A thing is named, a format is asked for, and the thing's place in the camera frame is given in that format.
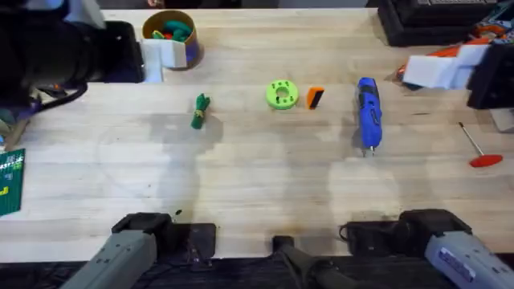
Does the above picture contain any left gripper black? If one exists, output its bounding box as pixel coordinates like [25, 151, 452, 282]
[94, 19, 188, 84]

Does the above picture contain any green toy vegetable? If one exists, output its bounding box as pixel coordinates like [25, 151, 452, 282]
[190, 92, 212, 131]

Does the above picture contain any blue electric screwdriver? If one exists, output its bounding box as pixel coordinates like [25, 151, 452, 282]
[354, 76, 384, 158]

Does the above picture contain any brown tub with toys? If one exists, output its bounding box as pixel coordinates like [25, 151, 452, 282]
[141, 9, 201, 71]

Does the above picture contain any black box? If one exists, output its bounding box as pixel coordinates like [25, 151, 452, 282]
[376, 0, 514, 47]

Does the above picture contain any heap of orange patterned items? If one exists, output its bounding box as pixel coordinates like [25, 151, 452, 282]
[471, 2, 514, 45]

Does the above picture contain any grey metal block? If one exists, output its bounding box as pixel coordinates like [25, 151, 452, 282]
[488, 107, 514, 134]

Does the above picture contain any green disc with holes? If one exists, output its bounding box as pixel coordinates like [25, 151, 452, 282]
[265, 79, 300, 111]

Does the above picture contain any orange ribbed wedge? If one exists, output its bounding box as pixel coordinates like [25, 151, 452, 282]
[306, 86, 326, 111]

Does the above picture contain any green printed board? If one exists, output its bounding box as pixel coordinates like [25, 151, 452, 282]
[0, 148, 27, 218]

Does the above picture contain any red handled hex key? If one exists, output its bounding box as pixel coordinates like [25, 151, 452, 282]
[458, 121, 504, 169]

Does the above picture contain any black cable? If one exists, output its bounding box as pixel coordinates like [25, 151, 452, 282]
[36, 81, 90, 112]

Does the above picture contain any black rail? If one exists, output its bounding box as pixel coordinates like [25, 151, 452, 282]
[0, 252, 514, 289]

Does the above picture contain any black centre mount post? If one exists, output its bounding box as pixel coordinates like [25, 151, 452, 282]
[271, 235, 362, 289]

